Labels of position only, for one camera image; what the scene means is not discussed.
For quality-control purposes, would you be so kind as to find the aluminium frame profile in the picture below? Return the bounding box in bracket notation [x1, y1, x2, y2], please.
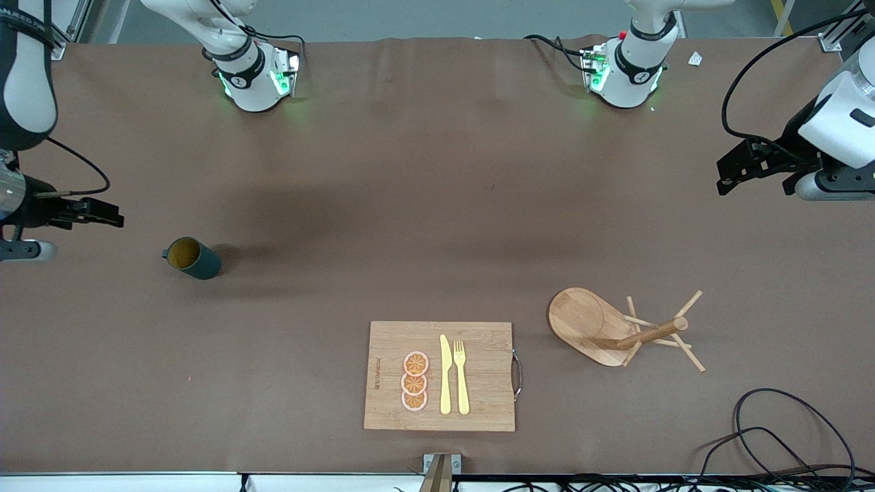
[819, 0, 875, 53]
[44, 0, 93, 61]

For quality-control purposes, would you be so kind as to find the black cable bundle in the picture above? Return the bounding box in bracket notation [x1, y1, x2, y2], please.
[472, 475, 875, 492]

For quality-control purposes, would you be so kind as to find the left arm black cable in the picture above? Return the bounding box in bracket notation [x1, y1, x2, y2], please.
[723, 8, 852, 161]

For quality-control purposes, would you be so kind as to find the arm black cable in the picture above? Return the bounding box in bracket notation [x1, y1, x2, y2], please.
[723, 8, 852, 161]
[46, 137, 111, 197]

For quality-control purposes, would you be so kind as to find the dark teal ribbed mug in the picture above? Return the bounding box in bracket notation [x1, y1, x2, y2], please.
[161, 236, 222, 280]

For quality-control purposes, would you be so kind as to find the left arm base cable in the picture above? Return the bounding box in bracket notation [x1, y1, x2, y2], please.
[524, 34, 599, 72]

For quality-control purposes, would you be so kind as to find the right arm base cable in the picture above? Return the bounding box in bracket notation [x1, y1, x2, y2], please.
[215, 0, 306, 66]

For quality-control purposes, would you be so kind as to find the bamboo cutting board, metal handle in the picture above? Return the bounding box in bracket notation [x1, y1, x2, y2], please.
[363, 321, 524, 433]

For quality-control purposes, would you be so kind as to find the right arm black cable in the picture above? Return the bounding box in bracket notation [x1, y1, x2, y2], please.
[46, 137, 111, 197]

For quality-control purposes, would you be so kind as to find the yellow plastic fork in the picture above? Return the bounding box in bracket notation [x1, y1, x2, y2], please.
[454, 340, 471, 416]

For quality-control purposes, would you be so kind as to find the wooden mug tree stand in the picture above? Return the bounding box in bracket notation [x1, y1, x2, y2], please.
[548, 287, 706, 373]

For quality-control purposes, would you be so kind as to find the aluminium profile with bracket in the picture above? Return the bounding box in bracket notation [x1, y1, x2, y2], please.
[418, 453, 462, 492]

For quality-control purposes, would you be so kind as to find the brown table cover sheet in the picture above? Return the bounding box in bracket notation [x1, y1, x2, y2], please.
[0, 38, 875, 476]

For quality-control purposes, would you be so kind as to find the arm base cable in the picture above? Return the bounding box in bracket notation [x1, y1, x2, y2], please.
[524, 34, 599, 72]
[215, 0, 306, 66]

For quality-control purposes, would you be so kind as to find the yellow plastic knife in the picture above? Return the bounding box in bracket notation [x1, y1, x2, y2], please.
[440, 334, 453, 415]

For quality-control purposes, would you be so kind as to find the white table edge rail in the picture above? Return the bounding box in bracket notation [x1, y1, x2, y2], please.
[0, 471, 875, 492]

